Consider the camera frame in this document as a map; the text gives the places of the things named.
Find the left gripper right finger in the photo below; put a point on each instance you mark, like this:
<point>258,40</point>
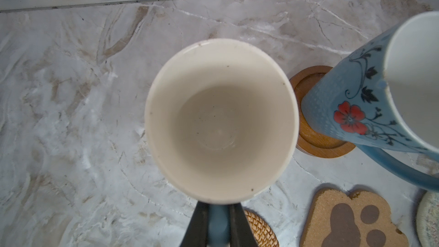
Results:
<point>241,234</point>

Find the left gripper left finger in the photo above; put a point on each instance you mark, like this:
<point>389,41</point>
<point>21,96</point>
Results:
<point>196,234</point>

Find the woven rattan coaster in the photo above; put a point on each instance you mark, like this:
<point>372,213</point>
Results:
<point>261,230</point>

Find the cork paw coaster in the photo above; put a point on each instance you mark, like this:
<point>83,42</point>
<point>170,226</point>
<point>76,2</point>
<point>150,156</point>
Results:
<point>361,219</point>

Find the brown wooden coaster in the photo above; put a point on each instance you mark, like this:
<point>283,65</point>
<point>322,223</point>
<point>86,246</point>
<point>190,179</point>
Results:
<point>310,141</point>

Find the multicolour woven coaster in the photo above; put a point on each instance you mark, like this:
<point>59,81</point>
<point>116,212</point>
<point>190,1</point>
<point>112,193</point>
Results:
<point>427,220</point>

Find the light blue patterned mug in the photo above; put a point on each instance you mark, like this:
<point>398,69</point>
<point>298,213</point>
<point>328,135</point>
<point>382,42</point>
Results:
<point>385,96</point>

